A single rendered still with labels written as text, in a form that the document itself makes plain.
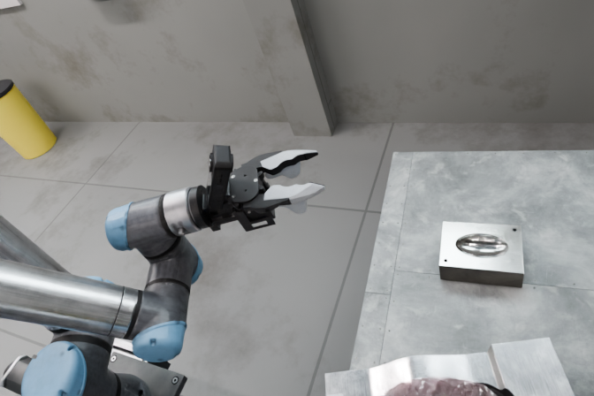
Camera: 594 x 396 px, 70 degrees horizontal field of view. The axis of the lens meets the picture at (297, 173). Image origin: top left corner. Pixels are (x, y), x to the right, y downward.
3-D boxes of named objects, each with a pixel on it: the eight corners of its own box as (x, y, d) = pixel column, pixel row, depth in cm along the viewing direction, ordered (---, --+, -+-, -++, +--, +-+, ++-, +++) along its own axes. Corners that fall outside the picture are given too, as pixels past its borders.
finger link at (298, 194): (331, 202, 67) (277, 203, 70) (323, 180, 63) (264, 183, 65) (329, 219, 65) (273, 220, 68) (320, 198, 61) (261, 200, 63)
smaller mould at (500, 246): (440, 279, 117) (438, 265, 112) (444, 235, 126) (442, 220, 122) (521, 288, 109) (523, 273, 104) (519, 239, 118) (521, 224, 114)
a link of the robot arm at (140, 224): (133, 229, 77) (107, 198, 72) (189, 214, 76) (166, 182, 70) (124, 264, 72) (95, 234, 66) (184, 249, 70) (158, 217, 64)
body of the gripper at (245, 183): (276, 188, 74) (211, 205, 76) (259, 157, 68) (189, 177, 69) (279, 224, 69) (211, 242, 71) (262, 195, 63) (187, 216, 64)
